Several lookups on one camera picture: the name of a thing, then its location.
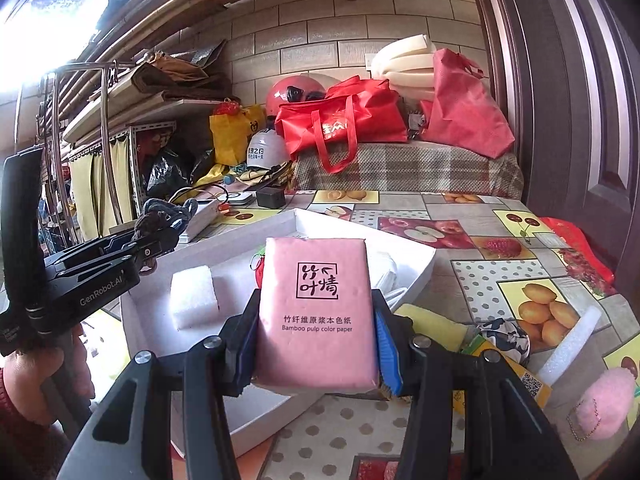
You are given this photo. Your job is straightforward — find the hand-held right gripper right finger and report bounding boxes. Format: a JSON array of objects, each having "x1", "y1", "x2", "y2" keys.
[{"x1": 371, "y1": 290, "x2": 581, "y2": 480}]

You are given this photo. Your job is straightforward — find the yellow green tissue pack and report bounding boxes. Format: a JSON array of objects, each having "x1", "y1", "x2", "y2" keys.
[{"x1": 452, "y1": 335, "x2": 554, "y2": 417}]

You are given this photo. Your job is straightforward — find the black plastic bag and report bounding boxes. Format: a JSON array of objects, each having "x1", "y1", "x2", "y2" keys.
[{"x1": 144, "y1": 146, "x2": 212, "y2": 202}]

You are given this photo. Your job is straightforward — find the fruit print tablecloth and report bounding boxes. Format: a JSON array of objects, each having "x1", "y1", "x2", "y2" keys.
[{"x1": 170, "y1": 187, "x2": 640, "y2": 480}]

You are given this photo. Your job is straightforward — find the white cardboard box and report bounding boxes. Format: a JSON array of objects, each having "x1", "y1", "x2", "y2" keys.
[{"x1": 120, "y1": 207, "x2": 437, "y2": 459}]

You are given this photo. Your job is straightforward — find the yellow sponge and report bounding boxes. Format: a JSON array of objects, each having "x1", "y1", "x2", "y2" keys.
[{"x1": 394, "y1": 303, "x2": 469, "y2": 354}]

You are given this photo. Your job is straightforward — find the metal storage shelf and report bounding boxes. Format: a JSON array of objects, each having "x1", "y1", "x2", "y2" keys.
[{"x1": 60, "y1": 94, "x2": 232, "y2": 242}]

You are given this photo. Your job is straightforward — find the pink tissue pack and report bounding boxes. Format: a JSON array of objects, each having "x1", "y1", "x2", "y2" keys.
[{"x1": 252, "y1": 236, "x2": 381, "y2": 395}]

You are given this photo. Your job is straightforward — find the white foam rolls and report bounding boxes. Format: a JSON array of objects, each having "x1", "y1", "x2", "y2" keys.
[{"x1": 369, "y1": 34, "x2": 444, "y2": 104}]

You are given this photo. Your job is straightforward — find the yellow bag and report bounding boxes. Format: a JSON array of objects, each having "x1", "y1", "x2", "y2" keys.
[{"x1": 208, "y1": 102, "x2": 267, "y2": 167}]

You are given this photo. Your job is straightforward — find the person's left forearm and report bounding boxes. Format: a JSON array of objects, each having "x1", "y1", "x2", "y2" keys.
[{"x1": 0, "y1": 367, "x2": 72, "y2": 480}]

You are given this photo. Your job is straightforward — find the red patterned plastic bag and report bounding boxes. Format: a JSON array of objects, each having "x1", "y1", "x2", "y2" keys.
[{"x1": 541, "y1": 216, "x2": 617, "y2": 287}]

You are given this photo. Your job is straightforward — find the black power adapter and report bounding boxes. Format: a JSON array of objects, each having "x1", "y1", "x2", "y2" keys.
[{"x1": 255, "y1": 187, "x2": 287, "y2": 210}]

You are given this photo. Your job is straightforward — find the white foam block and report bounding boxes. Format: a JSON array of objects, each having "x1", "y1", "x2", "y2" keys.
[{"x1": 170, "y1": 266, "x2": 224, "y2": 331}]

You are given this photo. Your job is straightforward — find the pink helmet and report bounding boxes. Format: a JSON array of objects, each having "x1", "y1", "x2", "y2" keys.
[{"x1": 264, "y1": 73, "x2": 342, "y2": 119}]

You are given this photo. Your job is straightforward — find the white foam stick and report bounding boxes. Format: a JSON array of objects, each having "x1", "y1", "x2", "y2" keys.
[{"x1": 536, "y1": 305, "x2": 604, "y2": 387}]

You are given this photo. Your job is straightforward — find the red non-woven bag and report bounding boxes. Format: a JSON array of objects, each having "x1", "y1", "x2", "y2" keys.
[{"x1": 419, "y1": 48, "x2": 517, "y2": 161}]

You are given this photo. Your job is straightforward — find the pink fluffy pouch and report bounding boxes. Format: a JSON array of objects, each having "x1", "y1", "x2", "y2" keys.
[{"x1": 566, "y1": 366, "x2": 637, "y2": 444}]

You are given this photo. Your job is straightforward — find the plaid blanket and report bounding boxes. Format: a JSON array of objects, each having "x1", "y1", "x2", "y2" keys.
[{"x1": 291, "y1": 139, "x2": 524, "y2": 202}]

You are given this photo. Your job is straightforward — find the white helmet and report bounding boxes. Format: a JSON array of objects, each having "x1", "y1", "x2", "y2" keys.
[{"x1": 246, "y1": 127, "x2": 292, "y2": 172}]

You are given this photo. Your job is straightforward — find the white folded cloth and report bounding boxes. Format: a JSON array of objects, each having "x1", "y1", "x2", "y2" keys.
[{"x1": 367, "y1": 251, "x2": 401, "y2": 292}]

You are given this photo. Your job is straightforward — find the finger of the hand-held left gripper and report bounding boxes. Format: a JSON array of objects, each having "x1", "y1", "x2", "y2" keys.
[
  {"x1": 26, "y1": 239, "x2": 179, "y2": 334},
  {"x1": 43, "y1": 229, "x2": 152, "y2": 279}
]

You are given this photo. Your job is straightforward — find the purple brown door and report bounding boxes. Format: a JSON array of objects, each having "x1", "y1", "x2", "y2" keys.
[{"x1": 462, "y1": 0, "x2": 640, "y2": 283}]

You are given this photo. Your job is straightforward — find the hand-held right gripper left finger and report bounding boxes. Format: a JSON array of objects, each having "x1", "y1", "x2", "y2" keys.
[{"x1": 56, "y1": 292, "x2": 262, "y2": 480}]

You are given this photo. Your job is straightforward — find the metal tube rack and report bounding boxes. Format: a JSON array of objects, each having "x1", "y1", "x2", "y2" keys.
[{"x1": 37, "y1": 59, "x2": 134, "y2": 247}]

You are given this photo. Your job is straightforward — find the person's left hand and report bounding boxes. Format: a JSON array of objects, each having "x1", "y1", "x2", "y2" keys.
[{"x1": 4, "y1": 324, "x2": 97, "y2": 425}]

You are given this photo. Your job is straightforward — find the yellow curtain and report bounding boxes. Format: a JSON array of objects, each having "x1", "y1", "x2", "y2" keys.
[{"x1": 66, "y1": 139, "x2": 137, "y2": 242}]

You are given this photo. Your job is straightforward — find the red tote bag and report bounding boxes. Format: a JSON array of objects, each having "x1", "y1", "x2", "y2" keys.
[{"x1": 274, "y1": 75, "x2": 409, "y2": 176}]

